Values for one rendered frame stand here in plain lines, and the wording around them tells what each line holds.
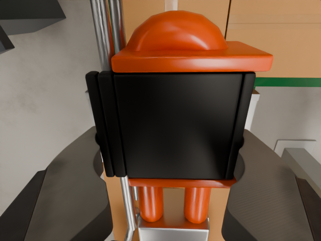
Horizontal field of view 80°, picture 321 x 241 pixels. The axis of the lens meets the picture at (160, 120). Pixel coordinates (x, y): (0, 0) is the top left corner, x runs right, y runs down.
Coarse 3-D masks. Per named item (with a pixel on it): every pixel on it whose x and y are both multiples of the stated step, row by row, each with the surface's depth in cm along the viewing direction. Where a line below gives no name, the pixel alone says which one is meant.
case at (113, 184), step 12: (108, 180) 54; (108, 192) 57; (120, 192) 56; (216, 192) 55; (228, 192) 54; (120, 204) 59; (216, 204) 57; (120, 216) 62; (216, 216) 59; (120, 228) 65; (216, 228) 62; (120, 240) 68; (132, 240) 68; (216, 240) 65
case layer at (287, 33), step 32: (128, 0) 68; (160, 0) 68; (192, 0) 67; (224, 0) 67; (256, 0) 66; (288, 0) 66; (320, 0) 66; (128, 32) 73; (224, 32) 72; (256, 32) 71; (288, 32) 71; (320, 32) 70; (288, 64) 76; (320, 64) 75
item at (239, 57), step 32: (128, 64) 9; (160, 64) 9; (192, 64) 9; (224, 64) 9; (256, 64) 9; (128, 96) 10; (160, 96) 10; (192, 96) 10; (224, 96) 9; (128, 128) 11; (160, 128) 10; (192, 128) 10; (224, 128) 10; (128, 160) 12; (160, 160) 12; (192, 160) 11; (224, 160) 11
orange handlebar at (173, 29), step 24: (144, 24) 10; (168, 24) 9; (192, 24) 9; (144, 48) 10; (168, 48) 10; (192, 48) 10; (216, 48) 10; (144, 192) 15; (192, 192) 15; (144, 216) 17; (192, 216) 16
